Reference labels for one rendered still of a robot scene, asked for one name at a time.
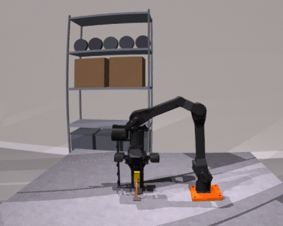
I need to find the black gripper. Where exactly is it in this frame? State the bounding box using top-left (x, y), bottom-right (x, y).
top-left (114, 142), bottom-right (159, 176)

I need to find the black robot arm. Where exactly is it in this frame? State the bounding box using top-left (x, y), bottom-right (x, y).
top-left (111, 96), bottom-right (213, 193)

